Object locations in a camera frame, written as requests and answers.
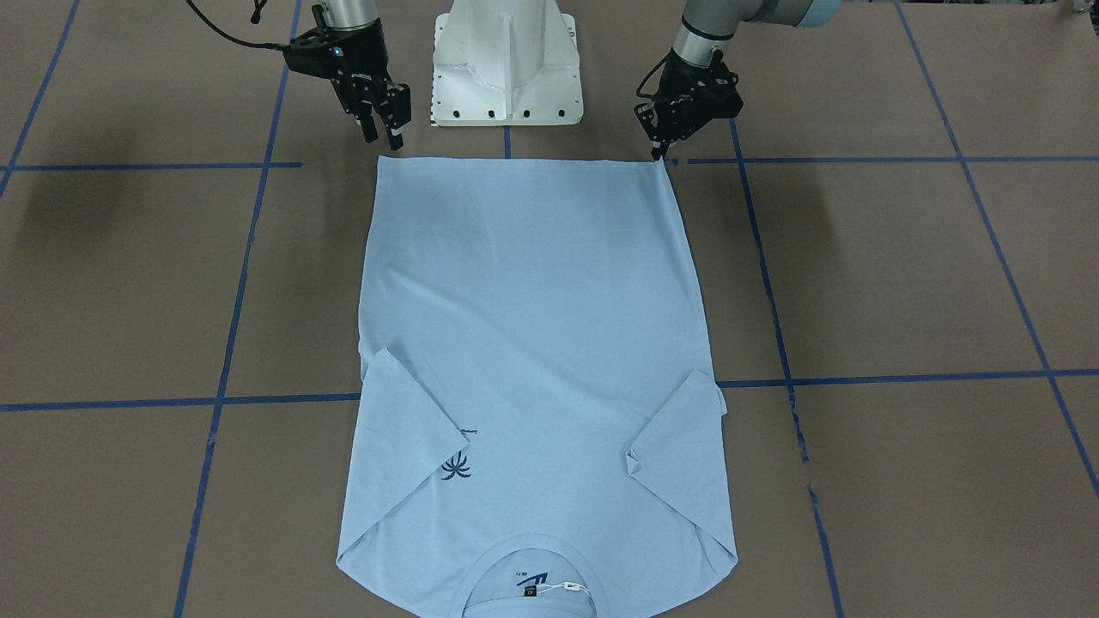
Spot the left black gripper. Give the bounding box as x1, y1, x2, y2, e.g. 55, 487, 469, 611
635, 49, 744, 163

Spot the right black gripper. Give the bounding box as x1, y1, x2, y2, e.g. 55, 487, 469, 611
284, 22, 411, 151

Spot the light blue t-shirt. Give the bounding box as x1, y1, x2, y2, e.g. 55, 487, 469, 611
335, 157, 739, 617

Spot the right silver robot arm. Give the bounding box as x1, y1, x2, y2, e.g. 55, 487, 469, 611
282, 1, 411, 151

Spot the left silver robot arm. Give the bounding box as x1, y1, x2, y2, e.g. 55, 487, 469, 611
635, 1, 841, 161

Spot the white pedestal column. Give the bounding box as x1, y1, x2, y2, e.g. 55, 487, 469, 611
429, 1, 585, 128

